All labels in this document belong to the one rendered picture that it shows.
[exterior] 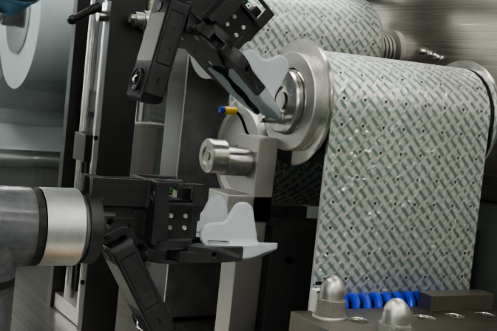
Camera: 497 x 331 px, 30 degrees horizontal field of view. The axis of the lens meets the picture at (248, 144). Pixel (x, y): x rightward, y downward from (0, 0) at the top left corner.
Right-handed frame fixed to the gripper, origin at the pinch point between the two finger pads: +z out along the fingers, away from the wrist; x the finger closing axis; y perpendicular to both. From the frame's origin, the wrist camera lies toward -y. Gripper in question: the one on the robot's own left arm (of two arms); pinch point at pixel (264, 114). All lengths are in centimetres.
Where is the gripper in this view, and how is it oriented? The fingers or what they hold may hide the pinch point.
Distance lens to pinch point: 105.5
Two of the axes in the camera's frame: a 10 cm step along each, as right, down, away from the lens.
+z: 6.0, 6.8, 4.2
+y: 6.4, -7.3, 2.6
